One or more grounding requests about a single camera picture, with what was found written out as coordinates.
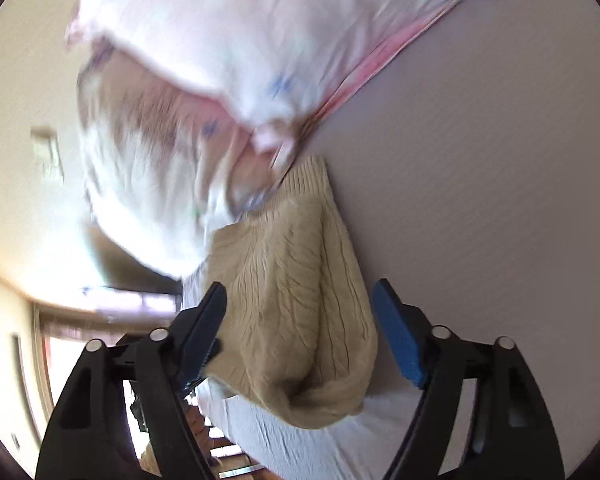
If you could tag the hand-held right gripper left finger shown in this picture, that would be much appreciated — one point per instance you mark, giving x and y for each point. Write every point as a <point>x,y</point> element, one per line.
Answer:
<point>206,331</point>

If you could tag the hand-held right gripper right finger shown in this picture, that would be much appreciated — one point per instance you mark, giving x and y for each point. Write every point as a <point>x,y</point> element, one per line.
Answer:
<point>399,332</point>

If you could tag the white floral baby garment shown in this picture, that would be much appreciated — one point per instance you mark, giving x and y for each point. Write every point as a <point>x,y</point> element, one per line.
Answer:
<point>190,85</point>

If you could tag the window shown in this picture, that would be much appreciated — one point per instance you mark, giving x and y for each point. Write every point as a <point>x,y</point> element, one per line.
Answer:
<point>55,360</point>

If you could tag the pink floral cloth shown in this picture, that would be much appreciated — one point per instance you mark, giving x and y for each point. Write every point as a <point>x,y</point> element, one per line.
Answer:
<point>380,55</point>

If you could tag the wall switch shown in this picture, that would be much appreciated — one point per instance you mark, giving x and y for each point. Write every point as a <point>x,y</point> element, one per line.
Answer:
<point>47,152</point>

